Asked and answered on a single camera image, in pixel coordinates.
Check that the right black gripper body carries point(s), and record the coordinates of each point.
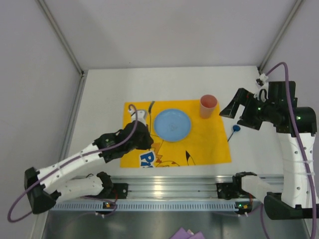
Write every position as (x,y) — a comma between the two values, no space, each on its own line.
(249,112)

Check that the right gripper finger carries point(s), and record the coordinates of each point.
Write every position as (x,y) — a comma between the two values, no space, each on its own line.
(250,123)
(231,109)

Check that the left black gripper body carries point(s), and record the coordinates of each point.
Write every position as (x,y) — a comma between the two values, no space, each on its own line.
(143,139)

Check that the red plastic cup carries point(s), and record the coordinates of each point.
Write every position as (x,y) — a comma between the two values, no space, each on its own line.
(207,105)

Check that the blue plastic plate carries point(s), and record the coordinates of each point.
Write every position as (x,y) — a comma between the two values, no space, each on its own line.
(172,125)

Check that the yellow cartoon placemat cloth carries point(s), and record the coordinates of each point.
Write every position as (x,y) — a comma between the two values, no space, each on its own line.
(206,143)

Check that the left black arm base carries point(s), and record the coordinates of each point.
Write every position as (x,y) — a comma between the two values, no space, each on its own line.
(119,191)

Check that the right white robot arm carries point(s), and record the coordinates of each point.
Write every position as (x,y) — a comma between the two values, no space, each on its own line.
(296,129)

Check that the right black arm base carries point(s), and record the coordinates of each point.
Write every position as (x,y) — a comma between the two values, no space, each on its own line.
(227,191)

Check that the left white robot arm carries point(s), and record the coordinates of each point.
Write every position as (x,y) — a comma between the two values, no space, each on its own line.
(57,183)

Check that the purple cloth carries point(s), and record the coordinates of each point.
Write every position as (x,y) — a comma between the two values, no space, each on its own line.
(187,234)

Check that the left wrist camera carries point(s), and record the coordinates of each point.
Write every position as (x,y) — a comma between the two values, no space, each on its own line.
(141,115)

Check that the aluminium mounting rail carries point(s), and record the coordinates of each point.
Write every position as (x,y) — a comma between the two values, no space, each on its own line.
(172,187)

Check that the slotted grey cable duct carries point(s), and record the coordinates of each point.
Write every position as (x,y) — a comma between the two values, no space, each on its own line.
(154,206)

